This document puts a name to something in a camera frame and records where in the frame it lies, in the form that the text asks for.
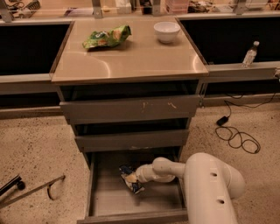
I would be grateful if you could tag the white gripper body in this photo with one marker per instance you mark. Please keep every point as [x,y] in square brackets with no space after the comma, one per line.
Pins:
[142,173]

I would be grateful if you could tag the blue chip bag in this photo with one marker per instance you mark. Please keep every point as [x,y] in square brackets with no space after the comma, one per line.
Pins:
[126,170]

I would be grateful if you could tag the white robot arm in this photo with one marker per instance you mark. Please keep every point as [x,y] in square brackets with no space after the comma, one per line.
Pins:
[209,187]

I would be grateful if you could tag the open bottom grey drawer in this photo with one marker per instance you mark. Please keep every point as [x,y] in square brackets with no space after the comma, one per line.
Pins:
[110,201]

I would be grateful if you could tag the top grey drawer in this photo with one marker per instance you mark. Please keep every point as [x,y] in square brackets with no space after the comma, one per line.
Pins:
[130,109]

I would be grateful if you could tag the grey drawer cabinet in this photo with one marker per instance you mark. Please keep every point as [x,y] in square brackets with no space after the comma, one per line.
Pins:
[139,67]

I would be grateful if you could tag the green chip bag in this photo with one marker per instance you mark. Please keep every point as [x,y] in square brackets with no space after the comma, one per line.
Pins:
[111,38]

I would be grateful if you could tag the black caster wheel leg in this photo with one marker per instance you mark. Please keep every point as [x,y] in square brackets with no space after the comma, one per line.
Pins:
[16,181]

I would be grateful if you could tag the metal rod with hook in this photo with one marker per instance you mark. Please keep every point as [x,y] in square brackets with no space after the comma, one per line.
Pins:
[47,186]

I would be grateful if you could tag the white bowl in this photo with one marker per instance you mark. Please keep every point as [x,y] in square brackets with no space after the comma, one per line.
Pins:
[166,32]

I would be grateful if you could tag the right grey shelf unit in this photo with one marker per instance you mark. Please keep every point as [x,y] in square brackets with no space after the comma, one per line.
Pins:
[222,41]

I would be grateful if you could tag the grey shelf unit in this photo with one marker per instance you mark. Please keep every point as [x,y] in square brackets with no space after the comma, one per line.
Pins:
[222,41]
[29,53]

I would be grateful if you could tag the clear plastic water bottle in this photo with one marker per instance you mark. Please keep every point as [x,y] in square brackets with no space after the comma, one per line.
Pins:
[251,54]

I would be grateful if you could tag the left grey shelf unit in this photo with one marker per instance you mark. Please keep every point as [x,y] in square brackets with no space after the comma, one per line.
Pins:
[29,53]

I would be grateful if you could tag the black power adapter with cable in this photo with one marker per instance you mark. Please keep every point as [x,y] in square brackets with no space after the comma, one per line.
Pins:
[235,138]

